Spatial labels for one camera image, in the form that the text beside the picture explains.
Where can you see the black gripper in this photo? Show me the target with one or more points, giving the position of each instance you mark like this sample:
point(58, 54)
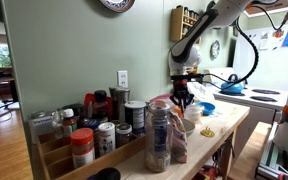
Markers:
point(180, 90)

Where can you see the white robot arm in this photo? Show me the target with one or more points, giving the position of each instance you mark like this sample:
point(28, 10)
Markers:
point(222, 14)

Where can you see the orange lid cup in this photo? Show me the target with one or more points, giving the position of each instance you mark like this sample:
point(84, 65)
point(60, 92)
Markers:
point(178, 111)

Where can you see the pink lid container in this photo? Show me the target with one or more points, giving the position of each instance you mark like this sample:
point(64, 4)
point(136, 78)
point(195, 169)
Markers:
point(163, 97)

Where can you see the blue plastic lid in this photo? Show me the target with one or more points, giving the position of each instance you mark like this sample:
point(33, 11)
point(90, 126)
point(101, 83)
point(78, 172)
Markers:
point(208, 108)

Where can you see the white ceramic bowl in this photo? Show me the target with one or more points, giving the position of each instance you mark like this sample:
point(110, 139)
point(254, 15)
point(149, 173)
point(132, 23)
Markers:
point(188, 126)

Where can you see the white lid spice shaker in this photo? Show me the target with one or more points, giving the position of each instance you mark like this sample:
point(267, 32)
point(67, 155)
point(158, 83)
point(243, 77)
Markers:
point(106, 138)

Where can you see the black round lid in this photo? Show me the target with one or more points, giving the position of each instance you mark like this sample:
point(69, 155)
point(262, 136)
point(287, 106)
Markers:
point(106, 174)

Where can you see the orange lid spice jar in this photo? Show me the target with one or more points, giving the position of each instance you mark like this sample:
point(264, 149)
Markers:
point(82, 146)

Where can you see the white crumpled bag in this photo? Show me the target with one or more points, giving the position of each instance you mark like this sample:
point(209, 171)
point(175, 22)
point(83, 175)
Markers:
point(200, 92)

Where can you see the tall clear glass jar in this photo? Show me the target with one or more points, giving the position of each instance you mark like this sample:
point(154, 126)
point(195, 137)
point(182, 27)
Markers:
point(157, 148)

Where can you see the snack bag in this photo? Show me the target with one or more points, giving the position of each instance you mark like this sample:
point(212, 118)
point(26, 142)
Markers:
point(179, 138)

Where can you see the gold round fixture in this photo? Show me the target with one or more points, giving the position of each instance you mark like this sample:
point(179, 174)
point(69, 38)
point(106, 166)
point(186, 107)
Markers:
point(207, 132)

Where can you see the blue kettle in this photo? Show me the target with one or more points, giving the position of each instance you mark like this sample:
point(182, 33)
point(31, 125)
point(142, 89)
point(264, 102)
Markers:
point(231, 86)

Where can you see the steel pepper grinder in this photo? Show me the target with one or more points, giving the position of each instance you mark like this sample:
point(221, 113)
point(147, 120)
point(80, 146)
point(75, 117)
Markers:
point(119, 96)

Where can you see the dark glass spice jar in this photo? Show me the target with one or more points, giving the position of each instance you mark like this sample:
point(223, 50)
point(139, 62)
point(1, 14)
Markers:
point(123, 134)

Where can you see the upper wooden spice rack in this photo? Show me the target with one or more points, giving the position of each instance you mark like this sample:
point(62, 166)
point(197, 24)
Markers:
point(182, 20)

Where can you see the dark sauce bottle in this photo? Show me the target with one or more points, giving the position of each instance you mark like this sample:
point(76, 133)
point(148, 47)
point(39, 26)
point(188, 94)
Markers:
point(100, 106)

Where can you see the white stove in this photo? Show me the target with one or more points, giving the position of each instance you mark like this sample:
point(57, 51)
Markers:
point(265, 108)

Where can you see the red plastic container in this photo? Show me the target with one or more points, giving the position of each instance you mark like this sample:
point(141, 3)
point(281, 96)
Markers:
point(90, 98)

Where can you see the white refrigerator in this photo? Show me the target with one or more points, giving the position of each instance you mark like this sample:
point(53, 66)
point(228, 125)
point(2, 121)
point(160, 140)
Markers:
point(272, 68)

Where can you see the round wall clock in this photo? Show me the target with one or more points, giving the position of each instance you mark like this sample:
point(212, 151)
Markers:
point(215, 49)

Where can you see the white wall outlet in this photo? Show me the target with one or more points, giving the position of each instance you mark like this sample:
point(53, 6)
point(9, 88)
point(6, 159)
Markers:
point(122, 78)

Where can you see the decorative wall plate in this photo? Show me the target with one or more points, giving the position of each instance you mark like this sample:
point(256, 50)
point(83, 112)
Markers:
point(118, 6)

